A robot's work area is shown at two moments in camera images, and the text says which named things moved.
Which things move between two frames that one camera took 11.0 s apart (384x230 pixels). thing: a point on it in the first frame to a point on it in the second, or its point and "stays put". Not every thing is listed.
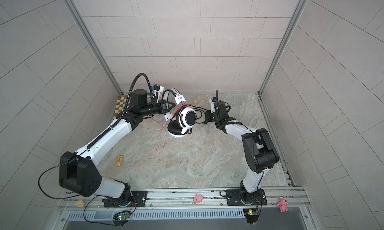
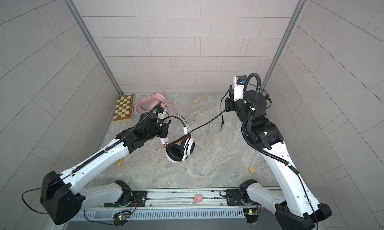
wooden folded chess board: [120, 104] stays put
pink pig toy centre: [198, 198] stays put
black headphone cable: [196, 108] to [187, 135]
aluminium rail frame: [282, 203] stays put
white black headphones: [183, 118] to [179, 152]
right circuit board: [251, 214] stays put
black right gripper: [208, 117] to [228, 106]
